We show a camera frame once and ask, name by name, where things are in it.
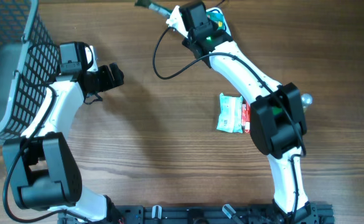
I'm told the green 3M package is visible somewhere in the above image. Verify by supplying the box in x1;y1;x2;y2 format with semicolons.
134;0;226;30

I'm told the teal snack packet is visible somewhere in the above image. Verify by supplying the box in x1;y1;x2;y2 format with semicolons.
217;93;243;133

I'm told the red stick sachet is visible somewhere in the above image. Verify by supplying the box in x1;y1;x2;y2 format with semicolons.
241;103;250;133

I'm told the yellow dish soap bottle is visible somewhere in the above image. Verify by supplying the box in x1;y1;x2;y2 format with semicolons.
301;93;313;112

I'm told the green lidded jar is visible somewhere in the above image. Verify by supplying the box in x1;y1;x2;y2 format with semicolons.
272;106;283;116

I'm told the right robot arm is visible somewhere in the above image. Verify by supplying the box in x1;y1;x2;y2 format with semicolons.
167;1;309;216

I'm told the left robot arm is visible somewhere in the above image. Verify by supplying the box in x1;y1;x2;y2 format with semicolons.
2;42;124;223

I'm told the white barcode scanner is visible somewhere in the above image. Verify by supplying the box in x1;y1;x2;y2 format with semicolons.
207;7;231;35

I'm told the grey plastic mesh basket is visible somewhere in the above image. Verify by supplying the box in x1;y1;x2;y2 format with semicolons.
0;1;60;145

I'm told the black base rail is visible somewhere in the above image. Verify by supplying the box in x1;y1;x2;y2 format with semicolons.
58;203;335;224

